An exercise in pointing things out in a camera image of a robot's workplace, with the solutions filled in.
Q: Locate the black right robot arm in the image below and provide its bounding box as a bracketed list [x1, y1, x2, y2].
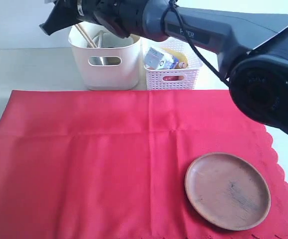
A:
[40, 0, 288, 134]

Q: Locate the white woven plastic basket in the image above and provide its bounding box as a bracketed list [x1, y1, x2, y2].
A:
[142, 37, 203, 90]

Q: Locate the red sausage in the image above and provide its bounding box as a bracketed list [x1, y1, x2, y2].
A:
[163, 76, 185, 81]

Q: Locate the red scalloped table cloth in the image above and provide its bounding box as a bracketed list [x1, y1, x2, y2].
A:
[0, 90, 288, 239]

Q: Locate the silver table knife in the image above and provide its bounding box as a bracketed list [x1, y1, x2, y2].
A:
[93, 30, 104, 48]

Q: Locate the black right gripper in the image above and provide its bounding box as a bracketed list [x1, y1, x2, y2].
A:
[39, 0, 100, 35]

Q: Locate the wooden chopstick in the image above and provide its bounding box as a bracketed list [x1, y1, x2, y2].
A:
[77, 23, 98, 48]
[74, 24, 96, 48]

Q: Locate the stainless steel cup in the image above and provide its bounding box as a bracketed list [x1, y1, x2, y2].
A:
[89, 56, 109, 66]

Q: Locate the brown wooden plate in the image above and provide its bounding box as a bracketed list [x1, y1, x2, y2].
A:
[184, 152, 271, 231]

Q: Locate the blue white milk carton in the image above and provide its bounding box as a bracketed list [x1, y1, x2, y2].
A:
[144, 47, 179, 70]

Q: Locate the yellow lemon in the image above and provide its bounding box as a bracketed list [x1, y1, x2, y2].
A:
[162, 48, 188, 69]

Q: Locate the cream plastic bin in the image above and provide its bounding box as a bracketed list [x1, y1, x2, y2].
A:
[68, 22, 142, 91]

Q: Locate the white ceramic bowl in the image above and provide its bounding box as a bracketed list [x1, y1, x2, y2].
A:
[101, 32, 134, 48]

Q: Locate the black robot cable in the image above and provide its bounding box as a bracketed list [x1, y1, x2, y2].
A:
[160, 0, 288, 143]

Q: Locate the brown wooden spoon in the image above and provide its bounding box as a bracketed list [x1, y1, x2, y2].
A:
[106, 56, 121, 65]

